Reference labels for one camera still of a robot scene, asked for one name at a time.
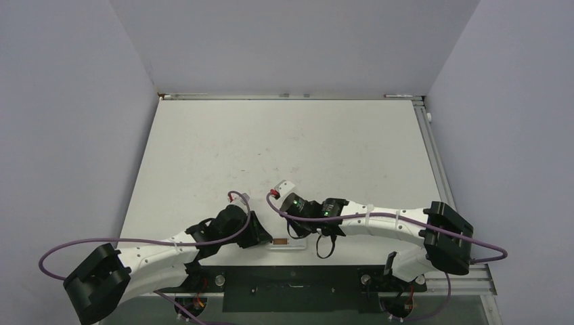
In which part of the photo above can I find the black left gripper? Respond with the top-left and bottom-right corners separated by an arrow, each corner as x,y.
220,211 -> 271,248

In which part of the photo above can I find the white remote control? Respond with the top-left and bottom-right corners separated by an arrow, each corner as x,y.
266,238 -> 307,251

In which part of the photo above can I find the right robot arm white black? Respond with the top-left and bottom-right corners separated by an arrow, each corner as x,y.
266,192 -> 474,290

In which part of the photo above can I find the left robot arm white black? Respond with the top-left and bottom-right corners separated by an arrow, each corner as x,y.
64,204 -> 272,324

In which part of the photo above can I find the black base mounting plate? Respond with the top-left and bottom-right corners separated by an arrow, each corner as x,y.
168,265 -> 427,313

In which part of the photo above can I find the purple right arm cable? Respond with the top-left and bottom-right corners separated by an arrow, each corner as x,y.
266,192 -> 508,265

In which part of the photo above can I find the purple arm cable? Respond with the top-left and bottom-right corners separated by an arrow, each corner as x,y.
266,192 -> 508,265
38,190 -> 252,282

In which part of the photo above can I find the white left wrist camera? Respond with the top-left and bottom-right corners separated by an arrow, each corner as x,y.
227,190 -> 250,213

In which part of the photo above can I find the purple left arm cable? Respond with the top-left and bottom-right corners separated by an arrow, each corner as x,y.
38,190 -> 252,282

